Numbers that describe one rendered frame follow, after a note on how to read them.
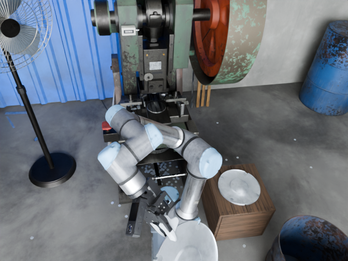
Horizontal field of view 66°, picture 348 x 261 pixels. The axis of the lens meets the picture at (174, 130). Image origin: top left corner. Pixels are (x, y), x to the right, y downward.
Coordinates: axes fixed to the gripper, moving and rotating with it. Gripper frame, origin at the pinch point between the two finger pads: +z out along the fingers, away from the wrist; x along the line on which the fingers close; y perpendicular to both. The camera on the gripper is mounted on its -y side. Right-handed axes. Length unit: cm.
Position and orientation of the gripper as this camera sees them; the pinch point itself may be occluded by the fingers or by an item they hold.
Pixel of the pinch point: (171, 239)
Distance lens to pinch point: 92.1
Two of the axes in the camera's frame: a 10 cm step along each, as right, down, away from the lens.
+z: 5.7, 7.9, 2.2
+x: -6.3, 2.5, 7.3
